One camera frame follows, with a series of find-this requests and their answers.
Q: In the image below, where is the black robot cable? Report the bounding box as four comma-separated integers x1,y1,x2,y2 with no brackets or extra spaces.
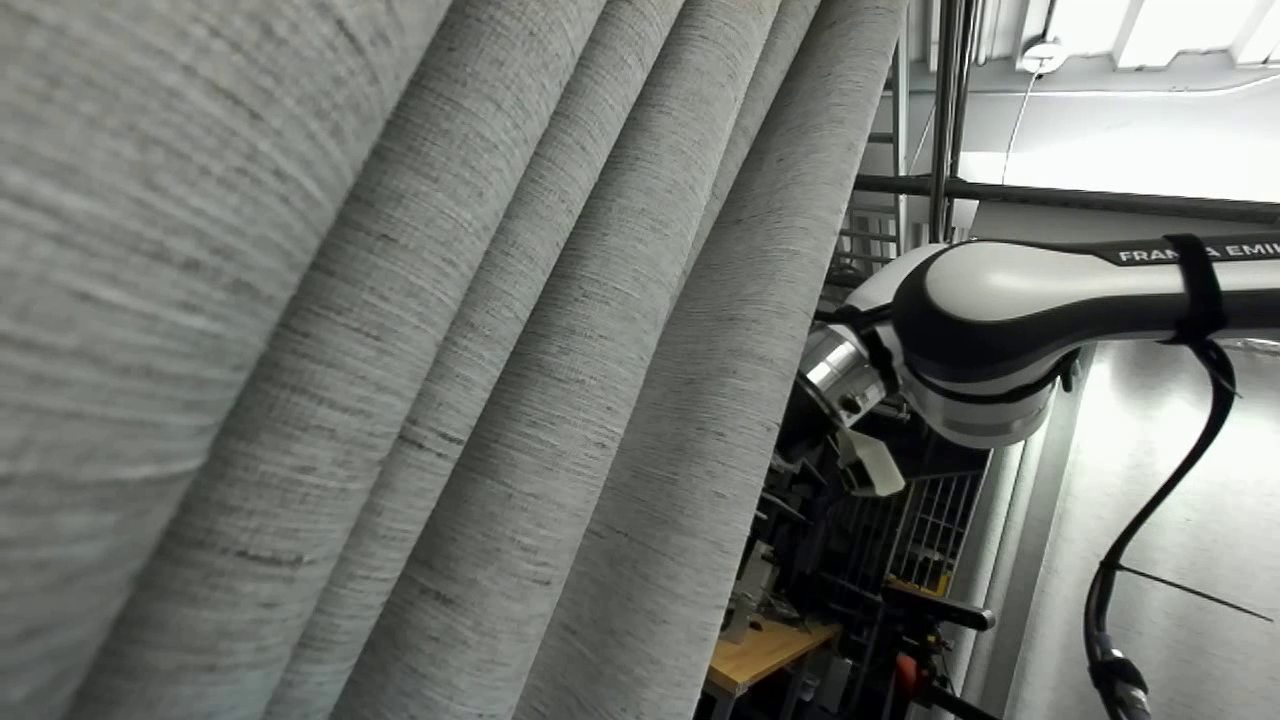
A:
1080,331,1243,720

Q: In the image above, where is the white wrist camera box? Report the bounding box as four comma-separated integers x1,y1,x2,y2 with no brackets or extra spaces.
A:
844,426,911,502

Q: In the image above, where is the black metal frame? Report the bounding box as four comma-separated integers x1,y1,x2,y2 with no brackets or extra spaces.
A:
852,0,1280,254

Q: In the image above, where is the grey fabric curtain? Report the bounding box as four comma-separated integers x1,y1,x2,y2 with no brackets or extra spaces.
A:
0,0,911,720

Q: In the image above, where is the red black clamp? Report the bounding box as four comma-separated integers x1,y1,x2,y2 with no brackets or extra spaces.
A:
886,593,999,720

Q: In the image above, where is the white ceiling sensor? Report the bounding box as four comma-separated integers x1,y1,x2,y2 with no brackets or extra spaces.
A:
1012,37,1071,80

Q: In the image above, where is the wooden work table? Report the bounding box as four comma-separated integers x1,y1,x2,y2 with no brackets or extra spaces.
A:
700,618,844,701

